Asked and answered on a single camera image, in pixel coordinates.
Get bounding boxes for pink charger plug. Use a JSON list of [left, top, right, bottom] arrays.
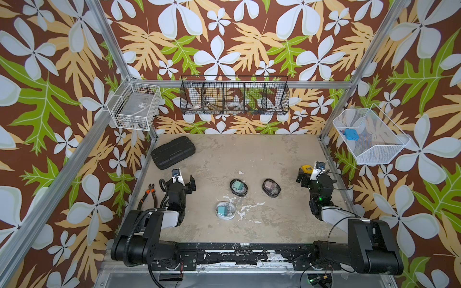
[[264, 181, 277, 193]]

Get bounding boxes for green charger plug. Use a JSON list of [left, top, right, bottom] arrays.
[[232, 181, 244, 193]]

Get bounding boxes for teal charger plug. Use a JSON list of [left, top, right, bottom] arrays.
[[218, 206, 232, 217]]

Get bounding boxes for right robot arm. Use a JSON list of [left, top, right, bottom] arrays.
[[296, 168, 404, 276]]

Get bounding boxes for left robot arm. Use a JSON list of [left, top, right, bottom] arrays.
[[110, 176, 196, 270]]

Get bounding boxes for yellow tape measure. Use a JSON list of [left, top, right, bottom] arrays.
[[301, 164, 313, 174]]

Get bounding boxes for orange black pliers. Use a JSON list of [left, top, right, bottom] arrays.
[[137, 184, 158, 211]]

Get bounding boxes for black hard plastic case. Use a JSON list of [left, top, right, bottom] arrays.
[[151, 136, 196, 170]]

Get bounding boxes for blue object in basket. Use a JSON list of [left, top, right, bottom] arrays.
[[343, 128, 360, 141]]

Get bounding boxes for white mesh basket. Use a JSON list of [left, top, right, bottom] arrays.
[[333, 108, 411, 166]]

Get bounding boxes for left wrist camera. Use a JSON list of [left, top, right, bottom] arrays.
[[172, 169, 185, 185]]

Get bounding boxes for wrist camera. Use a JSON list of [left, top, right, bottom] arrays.
[[172, 169, 185, 185], [310, 161, 326, 181]]

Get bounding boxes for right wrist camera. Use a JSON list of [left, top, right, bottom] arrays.
[[310, 161, 326, 181]]

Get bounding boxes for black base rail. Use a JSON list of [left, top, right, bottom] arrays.
[[151, 242, 341, 271]]

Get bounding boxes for white wire basket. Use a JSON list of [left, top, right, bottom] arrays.
[[107, 76, 162, 132]]

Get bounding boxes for black wire basket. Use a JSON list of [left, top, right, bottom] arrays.
[[179, 75, 290, 115]]

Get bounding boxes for aluminium frame post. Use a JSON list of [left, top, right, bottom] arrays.
[[86, 1, 158, 141]]

